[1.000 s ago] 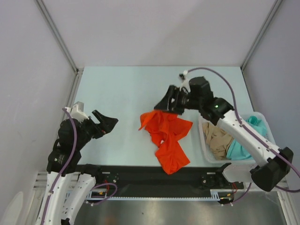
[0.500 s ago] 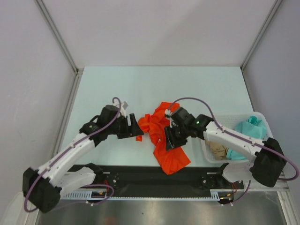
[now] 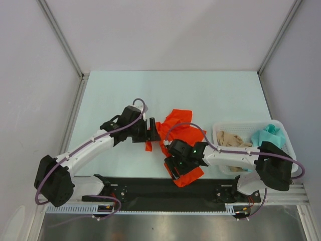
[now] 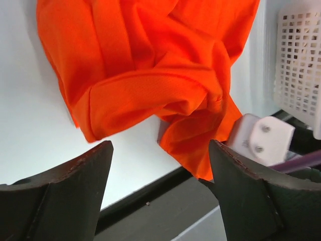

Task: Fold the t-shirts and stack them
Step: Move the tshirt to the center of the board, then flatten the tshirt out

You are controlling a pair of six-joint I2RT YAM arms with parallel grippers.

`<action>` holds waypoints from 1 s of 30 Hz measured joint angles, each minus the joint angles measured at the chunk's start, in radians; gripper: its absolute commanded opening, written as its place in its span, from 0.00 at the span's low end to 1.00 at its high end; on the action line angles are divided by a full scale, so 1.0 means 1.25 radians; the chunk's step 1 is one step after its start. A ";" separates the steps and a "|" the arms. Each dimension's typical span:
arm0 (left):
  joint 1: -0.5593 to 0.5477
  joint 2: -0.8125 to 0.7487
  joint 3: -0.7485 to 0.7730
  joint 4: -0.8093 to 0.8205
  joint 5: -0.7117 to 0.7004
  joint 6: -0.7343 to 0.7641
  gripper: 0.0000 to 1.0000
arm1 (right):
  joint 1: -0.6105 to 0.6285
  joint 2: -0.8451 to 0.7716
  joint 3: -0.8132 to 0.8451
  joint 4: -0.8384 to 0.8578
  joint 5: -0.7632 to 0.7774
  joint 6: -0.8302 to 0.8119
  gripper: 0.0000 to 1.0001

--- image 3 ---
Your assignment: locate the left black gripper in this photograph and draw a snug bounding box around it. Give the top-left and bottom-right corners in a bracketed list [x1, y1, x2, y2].
[127, 118, 161, 143]

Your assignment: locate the orange t-shirt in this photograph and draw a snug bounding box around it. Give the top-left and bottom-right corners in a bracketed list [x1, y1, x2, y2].
[155, 109, 204, 187]

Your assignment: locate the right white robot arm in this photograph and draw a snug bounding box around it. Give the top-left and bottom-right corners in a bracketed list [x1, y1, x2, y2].
[164, 139, 293, 201]

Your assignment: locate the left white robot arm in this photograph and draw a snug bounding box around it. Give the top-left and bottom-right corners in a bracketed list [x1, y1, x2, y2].
[34, 105, 161, 207]

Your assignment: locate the beige t-shirt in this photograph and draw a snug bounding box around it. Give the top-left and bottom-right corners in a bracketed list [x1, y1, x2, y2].
[216, 130, 253, 173]

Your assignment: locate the white plastic basket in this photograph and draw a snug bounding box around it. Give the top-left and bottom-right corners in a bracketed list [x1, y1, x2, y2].
[212, 119, 296, 160]

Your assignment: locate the teal t-shirt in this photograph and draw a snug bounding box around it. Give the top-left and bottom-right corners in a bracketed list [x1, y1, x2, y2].
[242, 124, 286, 173]

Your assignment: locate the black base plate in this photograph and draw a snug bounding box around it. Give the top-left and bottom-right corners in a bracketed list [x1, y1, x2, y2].
[82, 176, 261, 210]

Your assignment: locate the white slotted cable duct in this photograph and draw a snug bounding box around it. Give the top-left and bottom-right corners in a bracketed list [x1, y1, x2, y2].
[46, 203, 250, 215]

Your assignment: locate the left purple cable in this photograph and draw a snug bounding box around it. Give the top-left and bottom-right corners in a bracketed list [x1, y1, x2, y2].
[35, 98, 147, 205]

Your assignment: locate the left aluminium frame post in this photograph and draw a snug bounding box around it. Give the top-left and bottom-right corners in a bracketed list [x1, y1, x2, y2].
[36, 0, 89, 80]

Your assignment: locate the aluminium frame post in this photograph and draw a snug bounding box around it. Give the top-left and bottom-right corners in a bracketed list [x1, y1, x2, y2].
[257, 0, 304, 78]
[36, 0, 89, 80]

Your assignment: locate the right aluminium frame post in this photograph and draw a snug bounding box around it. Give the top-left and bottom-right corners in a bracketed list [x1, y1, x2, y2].
[257, 0, 304, 78]

